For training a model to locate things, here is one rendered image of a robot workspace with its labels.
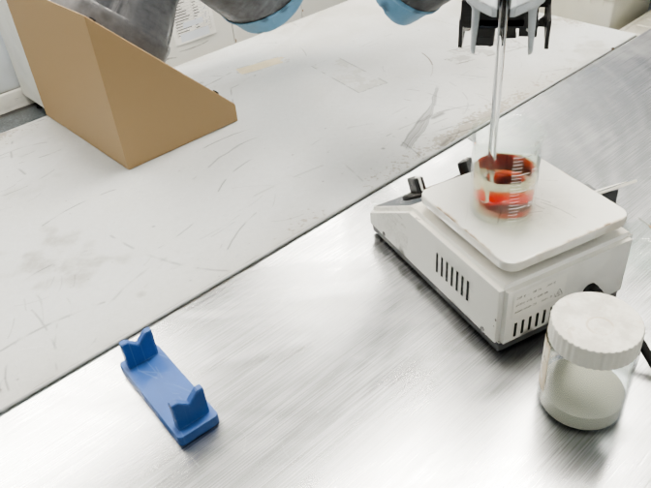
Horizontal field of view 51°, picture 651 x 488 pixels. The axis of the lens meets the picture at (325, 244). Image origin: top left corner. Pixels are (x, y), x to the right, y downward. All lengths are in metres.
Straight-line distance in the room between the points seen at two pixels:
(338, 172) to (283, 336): 0.26
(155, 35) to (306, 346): 0.47
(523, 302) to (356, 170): 0.31
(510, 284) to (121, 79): 0.49
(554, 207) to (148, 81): 0.48
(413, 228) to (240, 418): 0.22
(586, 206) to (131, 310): 0.40
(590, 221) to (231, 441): 0.31
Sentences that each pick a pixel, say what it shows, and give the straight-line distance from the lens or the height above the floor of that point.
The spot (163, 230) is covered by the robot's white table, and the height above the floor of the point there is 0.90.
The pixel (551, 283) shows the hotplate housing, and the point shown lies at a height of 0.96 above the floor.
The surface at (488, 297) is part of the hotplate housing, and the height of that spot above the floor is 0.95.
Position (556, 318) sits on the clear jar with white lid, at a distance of 0.48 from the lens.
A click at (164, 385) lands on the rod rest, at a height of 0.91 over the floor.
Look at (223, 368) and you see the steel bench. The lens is 0.57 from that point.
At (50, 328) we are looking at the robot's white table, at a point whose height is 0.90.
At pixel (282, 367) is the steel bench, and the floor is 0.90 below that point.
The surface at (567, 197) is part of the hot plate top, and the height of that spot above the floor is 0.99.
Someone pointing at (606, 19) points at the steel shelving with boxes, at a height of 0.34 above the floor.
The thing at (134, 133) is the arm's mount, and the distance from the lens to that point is 0.84.
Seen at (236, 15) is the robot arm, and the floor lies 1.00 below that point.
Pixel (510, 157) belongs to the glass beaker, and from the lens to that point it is 0.51.
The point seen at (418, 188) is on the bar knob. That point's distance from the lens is 0.63.
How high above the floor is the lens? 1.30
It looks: 37 degrees down
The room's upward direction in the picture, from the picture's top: 5 degrees counter-clockwise
